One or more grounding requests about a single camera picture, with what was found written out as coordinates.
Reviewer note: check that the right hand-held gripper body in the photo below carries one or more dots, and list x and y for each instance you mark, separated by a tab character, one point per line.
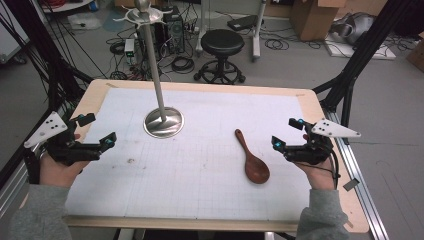
313	151

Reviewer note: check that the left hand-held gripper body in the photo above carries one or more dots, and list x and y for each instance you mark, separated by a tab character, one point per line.
58	148

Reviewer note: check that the brown wooden spoon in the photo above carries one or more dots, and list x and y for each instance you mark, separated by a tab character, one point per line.
256	170

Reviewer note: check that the person's left hand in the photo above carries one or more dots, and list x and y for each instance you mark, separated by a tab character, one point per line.
58	173

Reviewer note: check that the person's right hand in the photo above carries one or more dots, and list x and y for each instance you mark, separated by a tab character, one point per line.
320	176

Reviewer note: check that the grey tape label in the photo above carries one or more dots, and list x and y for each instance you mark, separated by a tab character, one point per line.
351	184

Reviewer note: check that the metal stand with round base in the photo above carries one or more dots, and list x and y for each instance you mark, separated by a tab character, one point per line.
163	125

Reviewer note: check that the small grey power box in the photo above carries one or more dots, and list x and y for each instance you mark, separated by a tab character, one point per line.
129	47

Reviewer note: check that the white grid mat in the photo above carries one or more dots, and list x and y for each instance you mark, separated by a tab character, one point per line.
200	186

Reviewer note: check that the white stand leg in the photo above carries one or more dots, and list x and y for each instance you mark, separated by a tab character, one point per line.
257	33

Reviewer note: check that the white flat board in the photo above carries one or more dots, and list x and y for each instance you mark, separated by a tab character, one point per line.
366	52

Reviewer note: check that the large cardboard box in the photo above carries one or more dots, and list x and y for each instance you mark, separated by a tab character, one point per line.
313	20

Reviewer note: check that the black round stool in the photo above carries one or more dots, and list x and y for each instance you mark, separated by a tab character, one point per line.
222	41

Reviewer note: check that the grey bag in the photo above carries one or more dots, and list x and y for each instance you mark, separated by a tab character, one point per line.
355	28

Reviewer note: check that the black flat device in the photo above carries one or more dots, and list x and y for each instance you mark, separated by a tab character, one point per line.
242	22

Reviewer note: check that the black computer tower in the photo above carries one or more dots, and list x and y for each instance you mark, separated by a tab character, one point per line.
175	30

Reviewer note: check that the small cardboard box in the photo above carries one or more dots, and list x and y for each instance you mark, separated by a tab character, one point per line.
416	53

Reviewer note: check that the aluminium rail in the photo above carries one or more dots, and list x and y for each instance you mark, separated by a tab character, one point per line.
361	186

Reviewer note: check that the black frame strut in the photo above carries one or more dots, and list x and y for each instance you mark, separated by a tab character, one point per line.
360	60
36	50

